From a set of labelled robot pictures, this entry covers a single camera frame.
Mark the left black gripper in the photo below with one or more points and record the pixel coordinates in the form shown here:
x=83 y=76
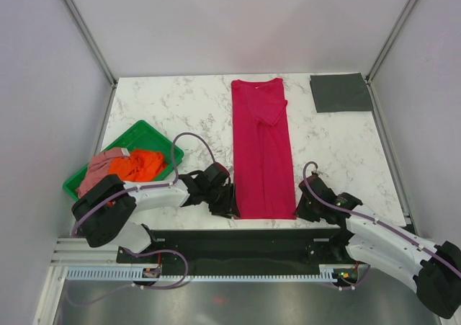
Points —
x=229 y=206

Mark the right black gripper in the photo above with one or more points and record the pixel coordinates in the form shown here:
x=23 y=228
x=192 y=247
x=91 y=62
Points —
x=301 y=212

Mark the magenta t-shirt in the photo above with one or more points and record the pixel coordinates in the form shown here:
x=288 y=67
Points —
x=262 y=155

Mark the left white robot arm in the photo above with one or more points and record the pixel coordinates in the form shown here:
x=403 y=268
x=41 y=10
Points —
x=104 y=214

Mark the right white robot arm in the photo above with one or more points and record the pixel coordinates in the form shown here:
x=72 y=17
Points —
x=430 y=270

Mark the orange t-shirt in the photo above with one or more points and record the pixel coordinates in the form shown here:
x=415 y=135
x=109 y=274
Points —
x=139 y=166

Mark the dusty pink t-shirt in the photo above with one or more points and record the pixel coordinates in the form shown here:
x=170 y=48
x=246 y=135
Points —
x=98 y=168

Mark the dark grey folded cloth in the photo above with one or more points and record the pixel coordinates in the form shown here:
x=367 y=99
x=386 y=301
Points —
x=340 y=93

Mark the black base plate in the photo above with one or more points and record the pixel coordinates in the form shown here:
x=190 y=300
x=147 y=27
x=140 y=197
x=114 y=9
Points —
x=271 y=250

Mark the white slotted cable duct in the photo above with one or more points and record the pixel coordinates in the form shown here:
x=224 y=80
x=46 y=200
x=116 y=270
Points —
x=141 y=274

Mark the aluminium rail profile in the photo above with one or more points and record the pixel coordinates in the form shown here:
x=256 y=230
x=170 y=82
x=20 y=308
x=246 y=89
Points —
x=76 y=252

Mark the right aluminium frame post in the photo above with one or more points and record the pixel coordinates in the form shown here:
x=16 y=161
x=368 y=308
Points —
x=391 y=39

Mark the aluminium frame post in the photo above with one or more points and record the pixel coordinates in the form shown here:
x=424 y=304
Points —
x=91 y=43
x=391 y=39

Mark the left aluminium frame post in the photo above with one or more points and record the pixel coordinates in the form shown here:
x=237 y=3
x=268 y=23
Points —
x=91 y=43

